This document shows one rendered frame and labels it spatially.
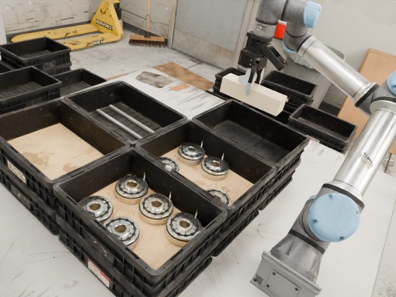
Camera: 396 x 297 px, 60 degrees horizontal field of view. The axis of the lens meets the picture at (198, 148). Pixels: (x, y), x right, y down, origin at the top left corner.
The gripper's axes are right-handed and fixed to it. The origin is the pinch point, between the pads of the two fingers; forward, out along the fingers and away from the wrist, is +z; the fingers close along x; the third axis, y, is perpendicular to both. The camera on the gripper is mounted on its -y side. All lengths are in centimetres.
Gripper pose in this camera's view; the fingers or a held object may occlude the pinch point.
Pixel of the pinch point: (253, 90)
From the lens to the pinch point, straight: 130.4
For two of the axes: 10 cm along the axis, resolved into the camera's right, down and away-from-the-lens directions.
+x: -5.5, 4.0, -7.3
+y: -8.2, -4.3, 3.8
